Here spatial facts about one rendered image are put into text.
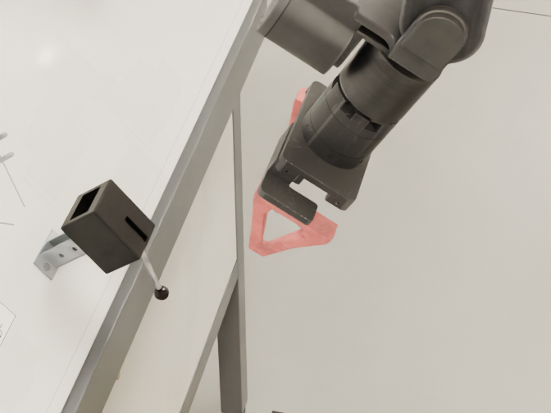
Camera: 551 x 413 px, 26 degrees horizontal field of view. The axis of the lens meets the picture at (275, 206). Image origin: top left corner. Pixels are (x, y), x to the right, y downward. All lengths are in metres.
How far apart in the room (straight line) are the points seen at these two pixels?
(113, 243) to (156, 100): 0.31
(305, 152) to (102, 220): 0.22
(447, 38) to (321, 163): 0.16
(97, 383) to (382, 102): 0.42
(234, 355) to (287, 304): 0.34
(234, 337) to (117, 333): 0.85
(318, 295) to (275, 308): 0.09
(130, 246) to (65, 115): 0.21
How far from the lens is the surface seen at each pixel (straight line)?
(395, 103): 0.85
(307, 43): 0.83
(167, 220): 1.25
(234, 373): 2.06
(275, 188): 0.88
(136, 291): 1.19
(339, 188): 0.88
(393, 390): 2.21
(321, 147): 0.89
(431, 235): 2.50
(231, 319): 1.96
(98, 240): 1.04
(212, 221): 1.65
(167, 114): 1.32
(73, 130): 1.20
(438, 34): 0.79
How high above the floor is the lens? 1.69
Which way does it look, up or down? 42 degrees down
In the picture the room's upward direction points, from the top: straight up
